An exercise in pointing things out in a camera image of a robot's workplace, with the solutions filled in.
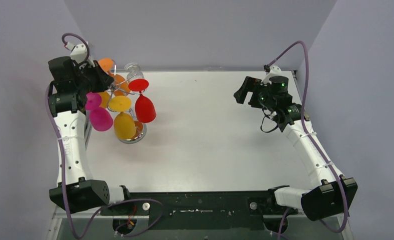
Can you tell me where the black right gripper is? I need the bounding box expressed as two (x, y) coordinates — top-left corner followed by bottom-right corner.
(236, 76), (278, 111)

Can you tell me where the yellow wine glass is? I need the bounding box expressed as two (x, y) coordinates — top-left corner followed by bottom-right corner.
(98, 91), (111, 108)
(108, 95), (136, 140)

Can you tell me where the red wine glass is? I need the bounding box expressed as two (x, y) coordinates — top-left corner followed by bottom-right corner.
(129, 78), (157, 123)

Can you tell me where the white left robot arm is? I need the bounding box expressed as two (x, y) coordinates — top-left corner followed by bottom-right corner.
(46, 56), (133, 216)

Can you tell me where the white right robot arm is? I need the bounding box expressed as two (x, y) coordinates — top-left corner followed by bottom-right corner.
(233, 76), (358, 221)

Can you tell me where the pink wine glass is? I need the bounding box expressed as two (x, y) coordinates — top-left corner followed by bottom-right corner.
(85, 92), (113, 132)

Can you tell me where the orange wine glass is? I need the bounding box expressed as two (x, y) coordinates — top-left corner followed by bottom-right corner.
(98, 58), (130, 96)

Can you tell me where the clear wine glass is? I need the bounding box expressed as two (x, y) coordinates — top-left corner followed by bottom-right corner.
(124, 62), (145, 82)

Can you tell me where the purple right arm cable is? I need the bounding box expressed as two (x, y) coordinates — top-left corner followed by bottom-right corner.
(264, 40), (350, 234)

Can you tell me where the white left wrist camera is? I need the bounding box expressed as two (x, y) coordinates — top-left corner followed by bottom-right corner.
(64, 41), (93, 65)

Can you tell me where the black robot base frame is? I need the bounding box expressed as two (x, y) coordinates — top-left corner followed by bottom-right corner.
(101, 190), (298, 234)

